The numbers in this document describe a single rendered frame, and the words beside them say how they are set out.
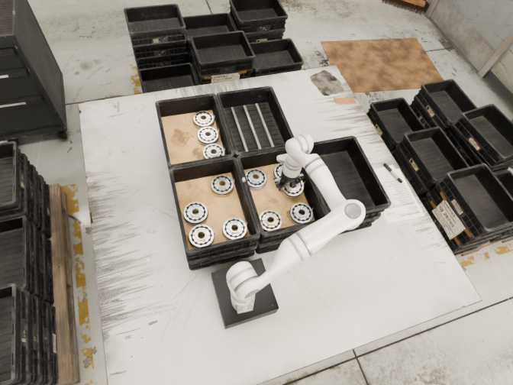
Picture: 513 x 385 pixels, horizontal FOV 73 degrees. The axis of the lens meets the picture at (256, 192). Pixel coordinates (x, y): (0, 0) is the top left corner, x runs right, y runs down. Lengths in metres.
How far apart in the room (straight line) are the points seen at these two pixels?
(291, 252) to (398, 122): 2.00
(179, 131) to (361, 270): 1.09
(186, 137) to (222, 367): 1.03
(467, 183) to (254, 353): 1.70
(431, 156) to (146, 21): 2.33
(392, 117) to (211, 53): 1.47
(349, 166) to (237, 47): 1.44
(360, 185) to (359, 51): 2.38
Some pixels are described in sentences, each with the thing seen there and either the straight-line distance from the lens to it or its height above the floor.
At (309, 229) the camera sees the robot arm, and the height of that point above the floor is 1.17.
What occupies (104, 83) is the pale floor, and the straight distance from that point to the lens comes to 3.35.
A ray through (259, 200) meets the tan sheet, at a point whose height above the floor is 0.83.
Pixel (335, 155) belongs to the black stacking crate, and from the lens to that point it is 1.79.
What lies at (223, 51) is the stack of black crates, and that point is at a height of 0.49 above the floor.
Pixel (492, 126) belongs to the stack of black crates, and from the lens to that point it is 2.99.
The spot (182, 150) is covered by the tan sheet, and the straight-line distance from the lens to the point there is 1.71.
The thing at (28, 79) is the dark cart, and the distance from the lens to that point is 2.60.
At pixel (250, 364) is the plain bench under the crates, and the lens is 1.49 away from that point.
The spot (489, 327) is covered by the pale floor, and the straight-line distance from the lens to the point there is 2.81.
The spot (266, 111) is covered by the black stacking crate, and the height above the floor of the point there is 0.83.
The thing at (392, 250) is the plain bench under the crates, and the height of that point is 0.70.
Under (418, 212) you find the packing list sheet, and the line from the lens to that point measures 1.95.
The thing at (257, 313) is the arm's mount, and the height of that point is 0.78.
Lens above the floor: 2.18
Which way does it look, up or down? 59 degrees down
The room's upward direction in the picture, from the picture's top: 11 degrees clockwise
